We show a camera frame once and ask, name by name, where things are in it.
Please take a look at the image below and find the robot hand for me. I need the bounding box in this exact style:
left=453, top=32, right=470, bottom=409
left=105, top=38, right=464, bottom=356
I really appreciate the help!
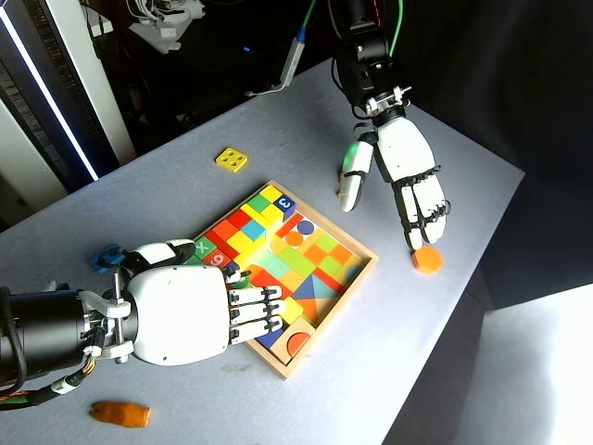
left=337, top=114, right=453, bottom=251
left=120, top=238, right=284, bottom=368

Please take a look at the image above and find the blue toy block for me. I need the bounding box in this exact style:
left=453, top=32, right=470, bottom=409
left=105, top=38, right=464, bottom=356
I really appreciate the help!
left=88, top=243, right=126, bottom=274

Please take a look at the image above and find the orange hexagon block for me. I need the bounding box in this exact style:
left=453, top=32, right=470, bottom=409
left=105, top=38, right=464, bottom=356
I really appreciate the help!
left=410, top=245, right=445, bottom=276

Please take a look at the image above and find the yellow four-hole block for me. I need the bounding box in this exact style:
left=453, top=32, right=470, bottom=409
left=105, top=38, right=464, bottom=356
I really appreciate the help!
left=215, top=146, right=249, bottom=174

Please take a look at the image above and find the yellow wooden cube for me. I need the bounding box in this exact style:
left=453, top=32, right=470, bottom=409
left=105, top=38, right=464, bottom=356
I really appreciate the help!
left=279, top=296, right=306, bottom=326

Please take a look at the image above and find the orange carrot-shaped toy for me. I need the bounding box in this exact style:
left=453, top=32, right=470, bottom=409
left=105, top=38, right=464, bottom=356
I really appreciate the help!
left=89, top=400, right=153, bottom=429

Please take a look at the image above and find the wooden puzzle tray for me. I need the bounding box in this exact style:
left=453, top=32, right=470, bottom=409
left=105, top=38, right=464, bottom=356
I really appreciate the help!
left=192, top=179, right=381, bottom=381

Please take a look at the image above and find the grey usb adapter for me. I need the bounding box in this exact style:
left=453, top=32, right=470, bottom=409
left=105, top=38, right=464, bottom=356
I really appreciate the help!
left=279, top=27, right=309, bottom=89

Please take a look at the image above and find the white cabinet panel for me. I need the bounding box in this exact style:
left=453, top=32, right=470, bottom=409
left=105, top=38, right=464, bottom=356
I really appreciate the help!
left=0, top=96, right=70, bottom=223

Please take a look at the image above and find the white pillar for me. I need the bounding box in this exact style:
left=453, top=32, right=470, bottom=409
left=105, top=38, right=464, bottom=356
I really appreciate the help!
left=44, top=0, right=136, bottom=166

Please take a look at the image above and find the green cable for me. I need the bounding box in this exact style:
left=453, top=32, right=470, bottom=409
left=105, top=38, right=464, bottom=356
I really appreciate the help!
left=387, top=0, right=404, bottom=57
left=299, top=0, right=319, bottom=33

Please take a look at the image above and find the white cable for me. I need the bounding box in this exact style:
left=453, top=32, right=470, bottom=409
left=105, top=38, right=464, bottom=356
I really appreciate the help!
left=244, top=81, right=291, bottom=98

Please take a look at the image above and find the black frame with light strip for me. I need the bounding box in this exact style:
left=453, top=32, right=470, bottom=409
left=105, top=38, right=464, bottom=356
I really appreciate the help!
left=0, top=0, right=122, bottom=195

